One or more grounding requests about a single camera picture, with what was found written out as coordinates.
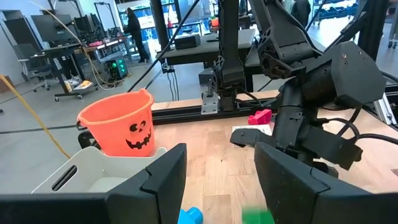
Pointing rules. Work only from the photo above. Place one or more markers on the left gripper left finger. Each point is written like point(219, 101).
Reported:
point(155, 196)

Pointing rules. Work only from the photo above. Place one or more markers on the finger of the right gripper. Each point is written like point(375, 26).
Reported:
point(326, 170)

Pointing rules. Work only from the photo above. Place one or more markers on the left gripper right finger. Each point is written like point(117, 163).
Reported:
point(295, 199)

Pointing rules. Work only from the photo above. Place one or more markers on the red toy block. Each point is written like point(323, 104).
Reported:
point(259, 117)

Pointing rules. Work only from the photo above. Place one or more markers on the light blue toy block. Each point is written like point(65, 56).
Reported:
point(190, 217)

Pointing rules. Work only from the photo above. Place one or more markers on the small dark green brick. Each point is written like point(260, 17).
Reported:
point(256, 217)

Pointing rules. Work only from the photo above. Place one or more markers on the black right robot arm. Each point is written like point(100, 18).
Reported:
point(351, 71)

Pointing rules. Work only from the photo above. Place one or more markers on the playing card right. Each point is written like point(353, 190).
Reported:
point(248, 128)

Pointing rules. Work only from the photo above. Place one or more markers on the light grey plastic bin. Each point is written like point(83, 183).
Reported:
point(81, 168)

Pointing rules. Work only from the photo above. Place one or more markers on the orange pumpkin face bucket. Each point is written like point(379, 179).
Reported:
point(115, 124)

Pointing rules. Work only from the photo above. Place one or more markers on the dark grey desk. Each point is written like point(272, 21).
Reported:
point(192, 54)

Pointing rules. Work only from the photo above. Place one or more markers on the black box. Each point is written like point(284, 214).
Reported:
point(186, 42)

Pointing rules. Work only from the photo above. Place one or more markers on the computer tower green lights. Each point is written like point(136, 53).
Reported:
point(116, 68)

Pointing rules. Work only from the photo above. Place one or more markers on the black rolling desk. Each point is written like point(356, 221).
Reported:
point(62, 62)

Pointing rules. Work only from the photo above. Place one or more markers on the person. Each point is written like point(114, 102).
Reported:
point(135, 31)

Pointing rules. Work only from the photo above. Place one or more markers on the grey office chair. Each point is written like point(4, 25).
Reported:
point(31, 62)

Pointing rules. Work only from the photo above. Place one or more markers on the black monitor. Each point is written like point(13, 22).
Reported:
point(53, 28)

